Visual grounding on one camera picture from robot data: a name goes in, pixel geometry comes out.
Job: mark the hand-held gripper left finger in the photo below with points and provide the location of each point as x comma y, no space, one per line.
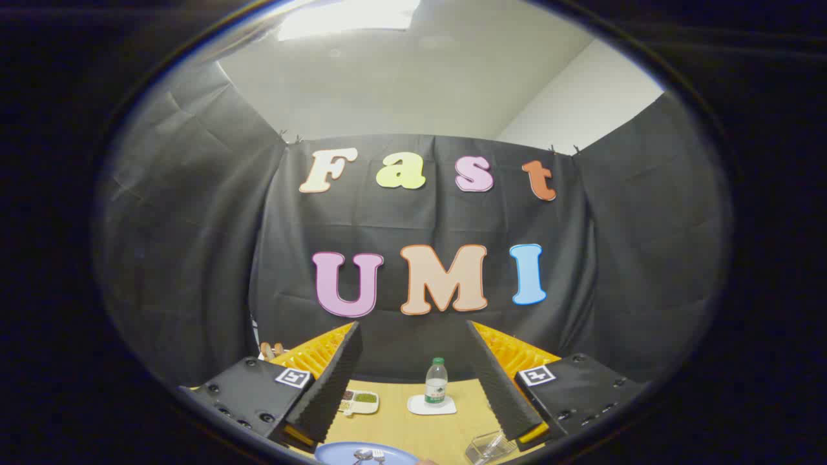
333,387

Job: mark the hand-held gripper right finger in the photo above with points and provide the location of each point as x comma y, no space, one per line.
497,387

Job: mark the white divided dish with beans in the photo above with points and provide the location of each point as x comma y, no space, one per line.
365,400

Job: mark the clear cutlery holder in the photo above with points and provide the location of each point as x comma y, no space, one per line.
488,447

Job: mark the clear water bottle green cap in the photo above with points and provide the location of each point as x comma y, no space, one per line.
436,387

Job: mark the toast slice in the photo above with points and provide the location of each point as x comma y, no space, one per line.
278,349
265,351

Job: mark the blue round plate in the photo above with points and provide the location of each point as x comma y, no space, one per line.
342,455

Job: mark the white square coaster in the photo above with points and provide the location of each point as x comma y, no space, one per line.
417,407

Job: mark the black backdrop cloth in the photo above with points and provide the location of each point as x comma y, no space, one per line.
420,219

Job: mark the ceiling light panel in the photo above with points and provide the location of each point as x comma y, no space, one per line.
349,16

